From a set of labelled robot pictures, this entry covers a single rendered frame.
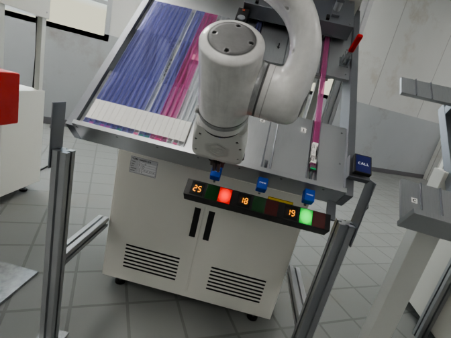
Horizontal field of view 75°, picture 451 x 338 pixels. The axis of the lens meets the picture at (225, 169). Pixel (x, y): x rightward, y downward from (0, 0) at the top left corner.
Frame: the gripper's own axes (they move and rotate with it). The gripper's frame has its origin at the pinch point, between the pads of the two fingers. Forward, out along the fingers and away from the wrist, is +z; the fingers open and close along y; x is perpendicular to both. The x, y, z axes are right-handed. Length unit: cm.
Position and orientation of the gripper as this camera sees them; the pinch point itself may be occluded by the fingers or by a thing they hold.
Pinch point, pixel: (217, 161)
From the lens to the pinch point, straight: 64.1
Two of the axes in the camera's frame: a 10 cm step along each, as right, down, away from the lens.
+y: 9.7, 2.5, -0.4
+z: -0.8, 4.6, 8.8
